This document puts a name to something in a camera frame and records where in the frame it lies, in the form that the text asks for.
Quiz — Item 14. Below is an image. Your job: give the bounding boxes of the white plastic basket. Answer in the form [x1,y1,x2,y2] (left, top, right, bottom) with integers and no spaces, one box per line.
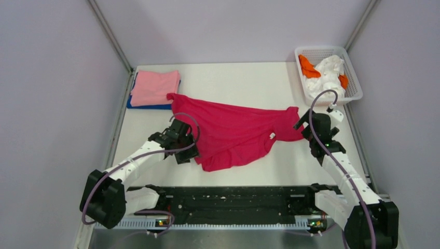
[295,46,363,105]

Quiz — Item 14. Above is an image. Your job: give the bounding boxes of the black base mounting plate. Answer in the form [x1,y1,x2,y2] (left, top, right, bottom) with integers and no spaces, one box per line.
[130,185,339,226]

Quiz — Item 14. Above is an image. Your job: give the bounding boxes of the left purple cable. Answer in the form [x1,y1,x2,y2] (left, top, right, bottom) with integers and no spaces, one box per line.
[81,112,201,226]

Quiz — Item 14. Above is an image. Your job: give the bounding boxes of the grey cable duct rail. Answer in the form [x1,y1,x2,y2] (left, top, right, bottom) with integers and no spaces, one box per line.
[113,218,309,230]

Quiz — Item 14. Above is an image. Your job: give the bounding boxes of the purple cable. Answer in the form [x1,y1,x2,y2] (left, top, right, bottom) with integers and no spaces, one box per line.
[308,89,377,249]
[81,112,201,226]

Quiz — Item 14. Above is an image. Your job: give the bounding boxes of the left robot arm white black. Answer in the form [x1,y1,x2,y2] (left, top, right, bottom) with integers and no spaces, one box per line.
[79,118,199,229]

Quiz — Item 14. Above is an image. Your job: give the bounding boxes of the folded blue t shirt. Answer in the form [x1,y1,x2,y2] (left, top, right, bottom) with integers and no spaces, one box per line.
[126,72,182,110]

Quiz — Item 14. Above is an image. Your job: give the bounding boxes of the magenta t shirt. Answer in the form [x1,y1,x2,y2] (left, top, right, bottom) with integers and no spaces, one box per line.
[167,93,304,172]

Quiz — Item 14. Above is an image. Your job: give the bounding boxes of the white t shirt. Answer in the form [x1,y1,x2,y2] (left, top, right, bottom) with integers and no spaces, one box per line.
[304,76,346,98]

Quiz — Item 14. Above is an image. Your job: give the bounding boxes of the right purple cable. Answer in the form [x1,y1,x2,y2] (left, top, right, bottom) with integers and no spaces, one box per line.
[308,89,377,249]

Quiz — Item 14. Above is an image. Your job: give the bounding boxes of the folded pink t shirt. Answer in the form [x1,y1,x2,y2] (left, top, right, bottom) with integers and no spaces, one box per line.
[130,70,182,107]

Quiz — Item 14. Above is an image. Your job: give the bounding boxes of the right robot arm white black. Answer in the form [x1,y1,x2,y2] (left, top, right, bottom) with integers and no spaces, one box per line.
[293,108,399,248]

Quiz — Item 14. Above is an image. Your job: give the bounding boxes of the orange t shirt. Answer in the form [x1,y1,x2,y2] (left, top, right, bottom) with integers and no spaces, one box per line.
[298,54,349,90]

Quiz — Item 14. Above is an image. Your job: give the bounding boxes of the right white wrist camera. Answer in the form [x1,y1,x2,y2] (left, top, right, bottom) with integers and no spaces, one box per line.
[326,103,345,126]

